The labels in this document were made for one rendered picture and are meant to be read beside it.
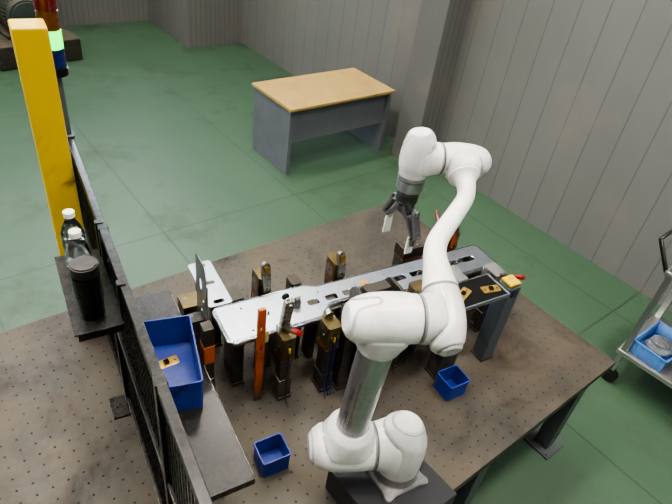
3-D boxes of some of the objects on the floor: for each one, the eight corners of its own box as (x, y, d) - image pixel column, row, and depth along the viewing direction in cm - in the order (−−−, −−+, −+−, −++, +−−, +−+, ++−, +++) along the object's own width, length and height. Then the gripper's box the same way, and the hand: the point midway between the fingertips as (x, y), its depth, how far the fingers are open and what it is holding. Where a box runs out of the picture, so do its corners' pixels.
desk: (383, 151, 576) (395, 90, 537) (285, 177, 509) (290, 110, 470) (345, 126, 613) (353, 67, 574) (249, 147, 547) (251, 82, 508)
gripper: (440, 207, 177) (425, 260, 190) (396, 169, 194) (386, 220, 206) (421, 211, 174) (407, 265, 187) (378, 172, 190) (368, 224, 203)
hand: (397, 239), depth 196 cm, fingers open, 13 cm apart
